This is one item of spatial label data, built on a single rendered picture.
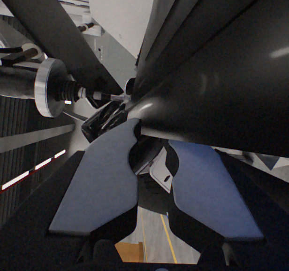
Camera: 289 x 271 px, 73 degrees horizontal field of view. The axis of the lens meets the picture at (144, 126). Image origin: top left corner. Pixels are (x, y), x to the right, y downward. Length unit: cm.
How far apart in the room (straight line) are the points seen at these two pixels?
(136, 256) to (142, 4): 811
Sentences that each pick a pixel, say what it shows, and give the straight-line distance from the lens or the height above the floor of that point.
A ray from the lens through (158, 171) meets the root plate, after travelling 31.
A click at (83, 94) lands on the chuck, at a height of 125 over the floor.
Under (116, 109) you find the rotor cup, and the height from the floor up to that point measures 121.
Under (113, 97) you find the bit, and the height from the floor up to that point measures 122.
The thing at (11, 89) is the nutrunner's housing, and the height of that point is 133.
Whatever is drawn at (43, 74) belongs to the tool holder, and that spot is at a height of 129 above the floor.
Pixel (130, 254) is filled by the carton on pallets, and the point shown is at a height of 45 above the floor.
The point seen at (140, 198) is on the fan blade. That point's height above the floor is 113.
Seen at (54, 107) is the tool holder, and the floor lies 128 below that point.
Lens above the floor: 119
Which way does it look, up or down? 5 degrees down
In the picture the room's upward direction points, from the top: 82 degrees counter-clockwise
